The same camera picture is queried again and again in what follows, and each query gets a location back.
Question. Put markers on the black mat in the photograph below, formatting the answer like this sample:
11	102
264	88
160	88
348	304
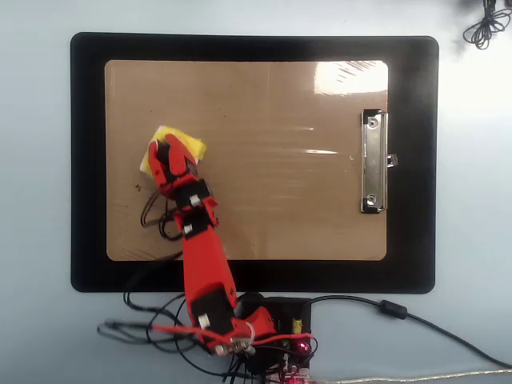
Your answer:
88	120

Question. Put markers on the silver metal clipboard clip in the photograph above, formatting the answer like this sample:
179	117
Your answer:
374	160

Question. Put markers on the yellow sponge with black knob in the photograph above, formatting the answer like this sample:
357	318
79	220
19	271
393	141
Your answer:
193	146

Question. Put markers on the brown clipboard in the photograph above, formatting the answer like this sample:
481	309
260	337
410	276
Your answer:
280	160

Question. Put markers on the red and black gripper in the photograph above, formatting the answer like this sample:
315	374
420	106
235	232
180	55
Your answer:
192	194

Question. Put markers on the robot controller circuit board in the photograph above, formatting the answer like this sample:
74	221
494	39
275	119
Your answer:
298	374

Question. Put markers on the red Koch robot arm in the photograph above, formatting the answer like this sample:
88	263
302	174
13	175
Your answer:
206	272

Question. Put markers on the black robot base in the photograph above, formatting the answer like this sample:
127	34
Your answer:
288	312

